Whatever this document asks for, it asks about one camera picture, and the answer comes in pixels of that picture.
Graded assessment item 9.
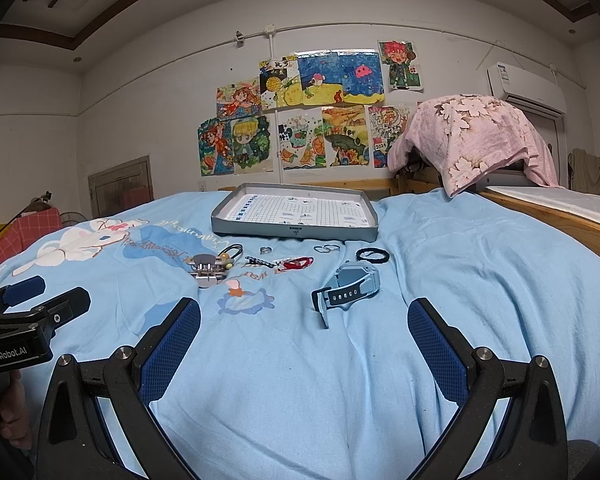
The brown hair tie yellow bead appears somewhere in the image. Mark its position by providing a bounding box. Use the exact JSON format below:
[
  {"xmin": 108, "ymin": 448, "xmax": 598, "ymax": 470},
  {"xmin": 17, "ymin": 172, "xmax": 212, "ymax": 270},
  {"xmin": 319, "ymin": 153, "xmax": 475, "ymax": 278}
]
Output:
[{"xmin": 216, "ymin": 243, "xmax": 243, "ymax": 269}]

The black fabric hair tie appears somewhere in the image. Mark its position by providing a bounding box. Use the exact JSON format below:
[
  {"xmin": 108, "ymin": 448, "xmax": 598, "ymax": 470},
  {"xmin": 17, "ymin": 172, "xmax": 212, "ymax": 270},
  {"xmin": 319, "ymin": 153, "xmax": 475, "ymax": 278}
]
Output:
[{"xmin": 355, "ymin": 247, "xmax": 391, "ymax": 265}]

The blue digital wristwatch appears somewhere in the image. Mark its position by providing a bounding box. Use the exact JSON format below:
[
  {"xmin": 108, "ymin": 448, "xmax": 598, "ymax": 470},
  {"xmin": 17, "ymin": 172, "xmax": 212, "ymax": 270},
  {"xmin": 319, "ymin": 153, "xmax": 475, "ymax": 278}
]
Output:
[{"xmin": 311, "ymin": 261, "xmax": 380, "ymax": 330}]

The red white cord bracelet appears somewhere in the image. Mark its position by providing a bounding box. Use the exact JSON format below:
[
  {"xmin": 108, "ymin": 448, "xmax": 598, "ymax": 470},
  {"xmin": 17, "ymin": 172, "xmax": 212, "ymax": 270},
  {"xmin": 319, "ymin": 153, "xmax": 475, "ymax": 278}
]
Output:
[{"xmin": 273, "ymin": 254, "xmax": 315, "ymax": 274}]

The person's left hand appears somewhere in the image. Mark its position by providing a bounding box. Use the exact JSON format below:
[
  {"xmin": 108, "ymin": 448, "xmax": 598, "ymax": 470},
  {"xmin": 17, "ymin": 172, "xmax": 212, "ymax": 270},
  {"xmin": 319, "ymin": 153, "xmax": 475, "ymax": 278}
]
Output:
[{"xmin": 0, "ymin": 370, "xmax": 33, "ymax": 451}]

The red checked cloth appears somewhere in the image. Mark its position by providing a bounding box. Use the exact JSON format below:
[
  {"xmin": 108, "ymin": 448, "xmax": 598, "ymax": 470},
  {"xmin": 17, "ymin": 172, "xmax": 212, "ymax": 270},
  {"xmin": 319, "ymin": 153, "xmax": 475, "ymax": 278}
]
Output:
[{"xmin": 0, "ymin": 207, "xmax": 62, "ymax": 264}]

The brown wooden door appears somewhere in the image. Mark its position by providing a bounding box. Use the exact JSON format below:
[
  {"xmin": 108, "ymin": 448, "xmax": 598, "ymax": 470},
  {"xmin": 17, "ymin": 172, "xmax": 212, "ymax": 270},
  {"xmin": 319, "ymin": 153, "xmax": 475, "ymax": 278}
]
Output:
[{"xmin": 87, "ymin": 155, "xmax": 155, "ymax": 218}]

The anime girl orange drawing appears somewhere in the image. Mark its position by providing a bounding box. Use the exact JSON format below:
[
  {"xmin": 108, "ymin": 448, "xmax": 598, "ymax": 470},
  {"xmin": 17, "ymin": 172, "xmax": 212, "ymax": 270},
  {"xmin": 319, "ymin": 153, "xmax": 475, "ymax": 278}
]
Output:
[{"xmin": 198, "ymin": 117, "xmax": 234, "ymax": 177}]

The light blue printed bedsheet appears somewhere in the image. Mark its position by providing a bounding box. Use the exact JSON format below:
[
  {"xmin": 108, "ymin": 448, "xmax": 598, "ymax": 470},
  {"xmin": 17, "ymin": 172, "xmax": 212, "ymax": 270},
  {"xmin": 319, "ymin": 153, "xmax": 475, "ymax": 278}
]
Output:
[{"xmin": 0, "ymin": 191, "xmax": 600, "ymax": 479}]

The blond boy drawing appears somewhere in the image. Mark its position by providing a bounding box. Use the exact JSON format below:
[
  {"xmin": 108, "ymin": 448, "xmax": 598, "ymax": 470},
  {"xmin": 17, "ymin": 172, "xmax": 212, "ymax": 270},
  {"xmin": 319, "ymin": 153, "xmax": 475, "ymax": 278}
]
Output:
[{"xmin": 230, "ymin": 115, "xmax": 274, "ymax": 174}]

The mermaid girl drawing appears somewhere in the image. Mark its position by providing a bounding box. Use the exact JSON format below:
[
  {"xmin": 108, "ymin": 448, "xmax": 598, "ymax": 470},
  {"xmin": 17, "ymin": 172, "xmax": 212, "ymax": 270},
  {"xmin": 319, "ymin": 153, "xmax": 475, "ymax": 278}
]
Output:
[{"xmin": 216, "ymin": 78, "xmax": 262, "ymax": 120}]

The grey shallow tray box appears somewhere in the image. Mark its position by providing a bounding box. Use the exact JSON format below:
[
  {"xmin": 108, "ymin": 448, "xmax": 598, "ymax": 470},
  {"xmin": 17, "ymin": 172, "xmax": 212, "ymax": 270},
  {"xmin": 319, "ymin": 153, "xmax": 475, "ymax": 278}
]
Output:
[{"xmin": 211, "ymin": 183, "xmax": 379, "ymax": 242}]

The orange fish drawing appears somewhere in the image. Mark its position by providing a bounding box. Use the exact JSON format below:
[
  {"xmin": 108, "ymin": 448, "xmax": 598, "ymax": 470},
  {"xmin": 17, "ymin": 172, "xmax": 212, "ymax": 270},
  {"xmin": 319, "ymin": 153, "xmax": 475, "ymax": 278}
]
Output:
[{"xmin": 278, "ymin": 108, "xmax": 327, "ymax": 170}]

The yellow moon cat drawing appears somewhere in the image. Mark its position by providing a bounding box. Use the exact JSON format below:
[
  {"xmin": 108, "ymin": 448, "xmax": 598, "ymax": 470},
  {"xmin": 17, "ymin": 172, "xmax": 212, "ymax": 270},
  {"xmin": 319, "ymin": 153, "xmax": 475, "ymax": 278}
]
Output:
[{"xmin": 259, "ymin": 54, "xmax": 303, "ymax": 110}]

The pink floral cloth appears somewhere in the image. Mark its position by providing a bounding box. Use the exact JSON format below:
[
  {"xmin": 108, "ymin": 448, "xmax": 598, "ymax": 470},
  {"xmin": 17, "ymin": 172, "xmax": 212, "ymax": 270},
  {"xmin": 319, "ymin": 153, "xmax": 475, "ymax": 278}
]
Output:
[{"xmin": 388, "ymin": 94, "xmax": 559, "ymax": 197}]

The landscape turtle painting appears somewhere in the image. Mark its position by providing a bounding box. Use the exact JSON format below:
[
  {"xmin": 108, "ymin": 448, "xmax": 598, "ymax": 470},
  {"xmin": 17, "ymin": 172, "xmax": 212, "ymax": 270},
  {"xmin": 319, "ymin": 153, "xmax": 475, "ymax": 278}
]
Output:
[{"xmin": 321, "ymin": 105, "xmax": 369, "ymax": 167}]

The colourful doodle calendar drawing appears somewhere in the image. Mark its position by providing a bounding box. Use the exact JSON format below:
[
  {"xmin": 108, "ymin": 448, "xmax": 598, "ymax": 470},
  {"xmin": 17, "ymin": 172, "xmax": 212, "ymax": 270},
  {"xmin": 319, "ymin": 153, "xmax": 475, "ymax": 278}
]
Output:
[{"xmin": 368, "ymin": 105, "xmax": 411, "ymax": 168}]

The blue sea jellyfish painting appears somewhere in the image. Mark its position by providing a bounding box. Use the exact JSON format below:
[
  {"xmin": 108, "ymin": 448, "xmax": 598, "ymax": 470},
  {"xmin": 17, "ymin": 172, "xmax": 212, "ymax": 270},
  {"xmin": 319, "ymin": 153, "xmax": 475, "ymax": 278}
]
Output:
[{"xmin": 298, "ymin": 49, "xmax": 385, "ymax": 106}]

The red haired character drawing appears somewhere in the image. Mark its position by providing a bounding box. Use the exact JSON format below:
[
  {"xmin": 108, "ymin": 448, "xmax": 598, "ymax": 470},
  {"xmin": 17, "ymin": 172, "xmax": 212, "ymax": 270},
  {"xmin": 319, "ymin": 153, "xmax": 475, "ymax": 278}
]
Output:
[{"xmin": 379, "ymin": 40, "xmax": 423, "ymax": 91}]

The white wall air conditioner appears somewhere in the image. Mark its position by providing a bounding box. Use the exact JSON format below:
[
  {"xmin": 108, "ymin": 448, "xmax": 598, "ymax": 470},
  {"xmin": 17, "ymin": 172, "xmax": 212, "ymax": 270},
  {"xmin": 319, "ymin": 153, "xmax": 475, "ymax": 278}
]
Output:
[{"xmin": 486, "ymin": 62, "xmax": 567, "ymax": 119}]

